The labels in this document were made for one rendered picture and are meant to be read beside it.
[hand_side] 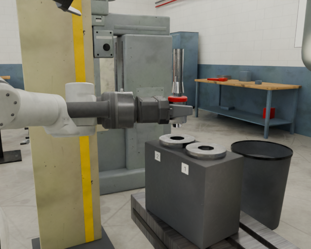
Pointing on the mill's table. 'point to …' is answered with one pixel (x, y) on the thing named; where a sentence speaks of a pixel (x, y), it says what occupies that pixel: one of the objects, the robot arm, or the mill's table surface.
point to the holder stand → (194, 187)
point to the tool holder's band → (177, 99)
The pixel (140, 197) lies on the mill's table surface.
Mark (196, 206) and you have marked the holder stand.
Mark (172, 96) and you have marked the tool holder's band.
